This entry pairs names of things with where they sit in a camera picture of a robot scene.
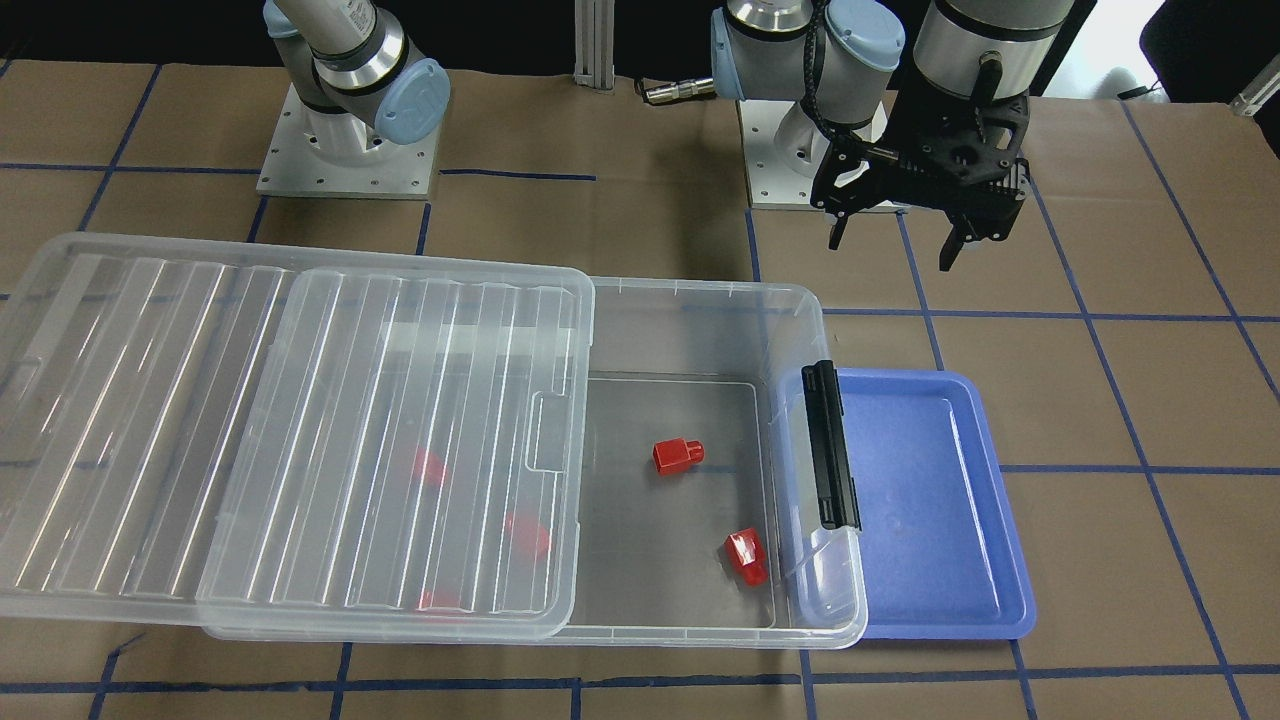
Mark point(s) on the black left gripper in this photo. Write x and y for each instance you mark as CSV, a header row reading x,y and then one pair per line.
x,y
838,182

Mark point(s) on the red block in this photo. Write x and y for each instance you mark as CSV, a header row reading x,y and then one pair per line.
x,y
676,455
428,469
440,600
746,552
530,540

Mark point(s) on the clear ribbed box lid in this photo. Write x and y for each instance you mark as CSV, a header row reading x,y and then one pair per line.
x,y
220,434

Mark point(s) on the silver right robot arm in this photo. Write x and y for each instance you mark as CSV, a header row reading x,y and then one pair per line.
x,y
364,84

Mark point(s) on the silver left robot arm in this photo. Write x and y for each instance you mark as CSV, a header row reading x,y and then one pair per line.
x,y
845,62

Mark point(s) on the clear plastic storage box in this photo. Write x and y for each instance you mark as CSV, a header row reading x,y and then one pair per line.
x,y
715,362

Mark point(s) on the red block in box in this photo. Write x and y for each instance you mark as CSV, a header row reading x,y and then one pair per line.
x,y
530,540
428,469
440,600
746,552

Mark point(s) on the blue plastic tray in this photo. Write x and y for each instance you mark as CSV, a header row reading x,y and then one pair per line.
x,y
938,557

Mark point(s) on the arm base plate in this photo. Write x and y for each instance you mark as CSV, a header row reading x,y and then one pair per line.
x,y
782,152
315,155

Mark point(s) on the metal cable connector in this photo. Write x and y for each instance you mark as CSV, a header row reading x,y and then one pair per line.
x,y
673,92

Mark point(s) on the black box latch handle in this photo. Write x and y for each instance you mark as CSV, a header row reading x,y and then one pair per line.
x,y
837,499

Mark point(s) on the aluminium frame post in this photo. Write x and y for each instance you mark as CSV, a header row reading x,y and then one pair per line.
x,y
593,40

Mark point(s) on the aluminium frame rail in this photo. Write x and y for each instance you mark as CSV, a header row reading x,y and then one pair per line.
x,y
1253,96

